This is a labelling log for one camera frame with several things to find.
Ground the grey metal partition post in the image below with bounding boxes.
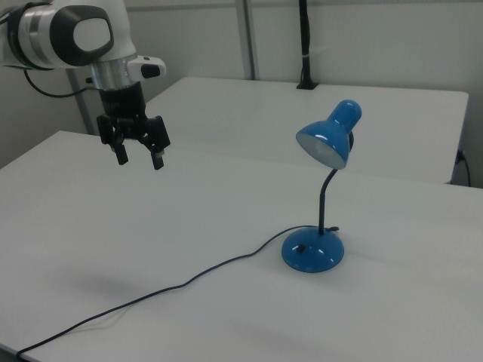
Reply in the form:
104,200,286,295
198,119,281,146
235,0,262,81

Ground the black pole with white tie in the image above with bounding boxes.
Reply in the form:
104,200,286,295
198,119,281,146
295,0,320,91

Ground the black cable at table edge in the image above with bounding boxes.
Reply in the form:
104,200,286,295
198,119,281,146
455,148,473,187

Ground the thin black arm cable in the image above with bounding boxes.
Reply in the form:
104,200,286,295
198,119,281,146
23,69,94,98

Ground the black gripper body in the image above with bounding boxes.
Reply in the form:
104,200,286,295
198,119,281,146
96,80,171,152

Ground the black lamp power cable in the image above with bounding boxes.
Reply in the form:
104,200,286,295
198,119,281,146
16,226,340,358

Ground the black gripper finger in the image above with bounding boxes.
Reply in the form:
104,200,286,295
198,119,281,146
148,145,168,171
111,131,130,167

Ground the blue gooseneck desk lamp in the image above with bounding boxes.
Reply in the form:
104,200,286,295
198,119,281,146
281,99,364,273

